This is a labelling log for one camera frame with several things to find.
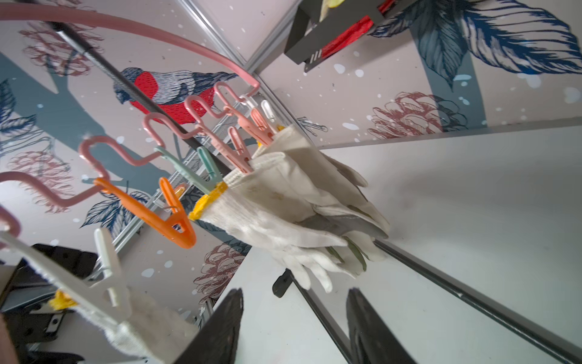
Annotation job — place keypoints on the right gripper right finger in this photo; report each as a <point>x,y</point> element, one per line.
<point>371,340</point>

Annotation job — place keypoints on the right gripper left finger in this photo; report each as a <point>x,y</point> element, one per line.
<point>217,341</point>

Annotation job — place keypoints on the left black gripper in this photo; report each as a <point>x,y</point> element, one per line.
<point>24,304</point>

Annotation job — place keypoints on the green-striped leather glove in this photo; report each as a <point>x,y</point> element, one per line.
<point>343,183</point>

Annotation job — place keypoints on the pink clip hanger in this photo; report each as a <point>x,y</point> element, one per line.
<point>52,99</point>

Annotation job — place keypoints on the white yellow-trim work glove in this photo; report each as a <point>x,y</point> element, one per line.
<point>297,248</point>

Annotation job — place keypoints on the white clothespin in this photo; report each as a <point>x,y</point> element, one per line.
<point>107,299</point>

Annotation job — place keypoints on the orange clothespin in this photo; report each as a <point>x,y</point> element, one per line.
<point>176,227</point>

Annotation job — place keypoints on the mint green clothespin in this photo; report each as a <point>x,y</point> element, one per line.
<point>215,181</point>

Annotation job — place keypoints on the red cassava chips bag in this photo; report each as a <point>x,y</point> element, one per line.
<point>346,38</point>

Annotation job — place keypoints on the dark wall basket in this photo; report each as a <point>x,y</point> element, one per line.
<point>308,35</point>

